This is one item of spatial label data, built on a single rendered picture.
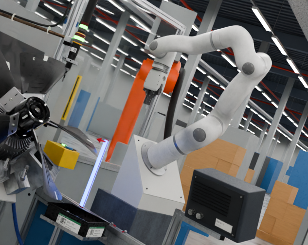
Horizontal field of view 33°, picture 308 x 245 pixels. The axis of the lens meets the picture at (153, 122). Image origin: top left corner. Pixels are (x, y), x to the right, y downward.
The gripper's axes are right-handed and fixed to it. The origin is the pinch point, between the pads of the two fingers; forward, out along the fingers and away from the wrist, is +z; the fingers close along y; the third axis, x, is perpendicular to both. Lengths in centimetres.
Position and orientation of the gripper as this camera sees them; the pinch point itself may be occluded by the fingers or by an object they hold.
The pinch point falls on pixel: (147, 100)
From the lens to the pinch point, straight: 252.1
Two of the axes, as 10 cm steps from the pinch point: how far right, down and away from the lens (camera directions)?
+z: -3.6, 9.3, -0.1
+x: -6.4, -2.6, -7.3
